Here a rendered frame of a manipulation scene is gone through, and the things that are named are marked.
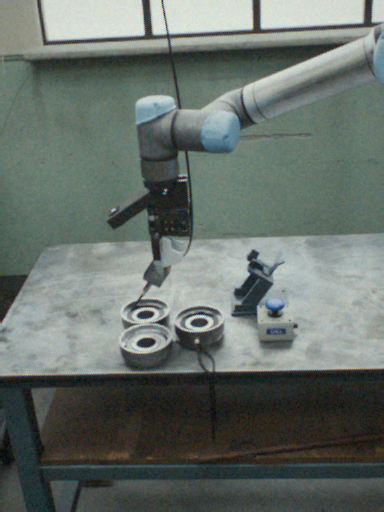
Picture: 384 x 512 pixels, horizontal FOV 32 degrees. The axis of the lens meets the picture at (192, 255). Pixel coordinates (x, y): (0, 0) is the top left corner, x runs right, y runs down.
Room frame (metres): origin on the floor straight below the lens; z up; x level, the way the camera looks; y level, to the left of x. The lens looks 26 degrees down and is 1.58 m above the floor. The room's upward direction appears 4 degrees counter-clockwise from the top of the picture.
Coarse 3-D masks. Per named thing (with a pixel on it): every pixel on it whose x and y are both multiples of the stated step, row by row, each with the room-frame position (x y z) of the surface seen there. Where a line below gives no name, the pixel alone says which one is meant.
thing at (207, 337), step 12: (180, 312) 1.23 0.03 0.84; (192, 312) 1.25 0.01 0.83; (204, 312) 1.24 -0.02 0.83; (216, 312) 1.23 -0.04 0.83; (192, 324) 1.22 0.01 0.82; (204, 324) 1.22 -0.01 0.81; (180, 336) 1.17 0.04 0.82; (192, 336) 1.15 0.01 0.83; (204, 336) 1.15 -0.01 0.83; (216, 336) 1.16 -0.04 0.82
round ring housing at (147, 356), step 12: (144, 324) 1.19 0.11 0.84; (156, 324) 1.19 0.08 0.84; (120, 336) 1.15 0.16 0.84; (132, 336) 1.17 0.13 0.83; (144, 336) 1.16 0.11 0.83; (156, 336) 1.16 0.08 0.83; (168, 336) 1.16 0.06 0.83; (120, 348) 1.12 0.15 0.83; (144, 348) 1.16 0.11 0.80; (156, 348) 1.12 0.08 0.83; (168, 348) 1.11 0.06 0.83; (132, 360) 1.10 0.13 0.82; (144, 360) 1.09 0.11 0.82; (156, 360) 1.09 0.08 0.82
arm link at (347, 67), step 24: (360, 48) 1.20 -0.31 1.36; (288, 72) 1.27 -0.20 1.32; (312, 72) 1.23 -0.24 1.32; (336, 72) 1.21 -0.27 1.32; (360, 72) 1.19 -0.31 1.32; (240, 96) 1.30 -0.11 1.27; (264, 96) 1.27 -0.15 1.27; (288, 96) 1.25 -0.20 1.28; (312, 96) 1.23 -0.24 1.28; (240, 120) 1.28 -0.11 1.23; (264, 120) 1.29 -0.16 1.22
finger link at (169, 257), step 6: (162, 240) 1.24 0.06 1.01; (168, 240) 1.24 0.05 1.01; (162, 246) 1.23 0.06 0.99; (168, 246) 1.23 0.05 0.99; (162, 252) 1.23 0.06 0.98; (168, 252) 1.23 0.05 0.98; (174, 252) 1.23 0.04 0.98; (162, 258) 1.23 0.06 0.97; (168, 258) 1.23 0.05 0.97; (174, 258) 1.23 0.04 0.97; (180, 258) 1.23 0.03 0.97; (156, 264) 1.23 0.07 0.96; (162, 264) 1.23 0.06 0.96; (168, 264) 1.23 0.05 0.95; (174, 264) 1.23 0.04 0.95; (156, 270) 1.24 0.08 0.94; (162, 270) 1.23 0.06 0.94; (162, 276) 1.24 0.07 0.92
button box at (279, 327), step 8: (264, 312) 1.20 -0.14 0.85; (272, 312) 1.19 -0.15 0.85; (280, 312) 1.19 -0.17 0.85; (288, 312) 1.19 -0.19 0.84; (264, 320) 1.17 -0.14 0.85; (272, 320) 1.17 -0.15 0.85; (280, 320) 1.16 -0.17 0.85; (288, 320) 1.16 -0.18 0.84; (264, 328) 1.16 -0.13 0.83; (272, 328) 1.16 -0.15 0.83; (280, 328) 1.16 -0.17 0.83; (288, 328) 1.16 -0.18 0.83; (264, 336) 1.16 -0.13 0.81; (272, 336) 1.16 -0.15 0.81; (280, 336) 1.16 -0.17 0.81; (288, 336) 1.16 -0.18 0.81
